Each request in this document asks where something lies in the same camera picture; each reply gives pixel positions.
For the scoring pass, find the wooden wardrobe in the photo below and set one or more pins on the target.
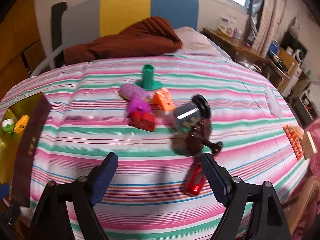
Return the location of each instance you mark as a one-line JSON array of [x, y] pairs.
[[21, 47]]

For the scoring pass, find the grey jar with black lid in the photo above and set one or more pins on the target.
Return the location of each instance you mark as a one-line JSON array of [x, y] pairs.
[[190, 113]]

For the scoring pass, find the red shiny lighter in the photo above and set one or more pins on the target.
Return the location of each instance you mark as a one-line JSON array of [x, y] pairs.
[[195, 179]]

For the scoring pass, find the striped pink green bedspread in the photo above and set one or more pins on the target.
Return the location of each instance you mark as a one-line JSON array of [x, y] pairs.
[[145, 198]]

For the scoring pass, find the lilac oval patterned case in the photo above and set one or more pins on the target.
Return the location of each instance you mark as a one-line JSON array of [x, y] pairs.
[[130, 91]]

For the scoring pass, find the orange grid toy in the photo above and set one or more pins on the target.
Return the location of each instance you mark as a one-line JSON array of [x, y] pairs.
[[295, 140]]

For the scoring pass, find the white purple carton box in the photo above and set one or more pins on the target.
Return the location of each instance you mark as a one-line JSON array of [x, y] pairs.
[[227, 25]]

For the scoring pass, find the green cylinder toy with base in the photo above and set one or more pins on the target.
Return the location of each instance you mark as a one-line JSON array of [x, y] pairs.
[[148, 81]]

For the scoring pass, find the beige curtain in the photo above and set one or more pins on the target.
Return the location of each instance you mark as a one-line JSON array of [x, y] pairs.
[[270, 19]]

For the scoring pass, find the wooden desk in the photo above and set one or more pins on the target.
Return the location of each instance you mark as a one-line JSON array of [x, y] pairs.
[[233, 47]]

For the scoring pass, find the gold tray box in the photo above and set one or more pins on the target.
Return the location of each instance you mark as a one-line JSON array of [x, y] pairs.
[[18, 150]]

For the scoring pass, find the red block toy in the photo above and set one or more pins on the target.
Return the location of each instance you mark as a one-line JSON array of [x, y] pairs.
[[143, 120]]

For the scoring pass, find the yellow curved toy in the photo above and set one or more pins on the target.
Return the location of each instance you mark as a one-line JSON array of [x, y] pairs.
[[21, 124]]

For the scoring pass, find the pink pillow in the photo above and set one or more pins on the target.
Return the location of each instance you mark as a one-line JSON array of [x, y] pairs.
[[194, 43]]

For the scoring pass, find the magenta round toy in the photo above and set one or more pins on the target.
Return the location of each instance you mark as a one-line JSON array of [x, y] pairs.
[[136, 104]]

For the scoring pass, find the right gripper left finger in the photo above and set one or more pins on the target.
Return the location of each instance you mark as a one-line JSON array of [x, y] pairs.
[[51, 219]]

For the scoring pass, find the dark brown carved ornament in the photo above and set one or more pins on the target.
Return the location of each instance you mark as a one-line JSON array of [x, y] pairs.
[[193, 142]]

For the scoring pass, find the green white round toy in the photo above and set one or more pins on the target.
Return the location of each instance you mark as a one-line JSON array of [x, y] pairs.
[[8, 125]]

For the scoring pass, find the clear plastic bag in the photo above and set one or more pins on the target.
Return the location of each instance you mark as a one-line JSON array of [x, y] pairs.
[[273, 104]]

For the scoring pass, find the dark red quilted blanket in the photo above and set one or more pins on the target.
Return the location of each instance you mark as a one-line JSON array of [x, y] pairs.
[[150, 37]]

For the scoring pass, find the orange cube strip toy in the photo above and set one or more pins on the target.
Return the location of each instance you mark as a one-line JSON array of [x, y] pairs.
[[162, 98]]

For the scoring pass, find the grey yellow blue headboard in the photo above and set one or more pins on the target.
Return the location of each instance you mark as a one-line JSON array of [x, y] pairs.
[[92, 19]]

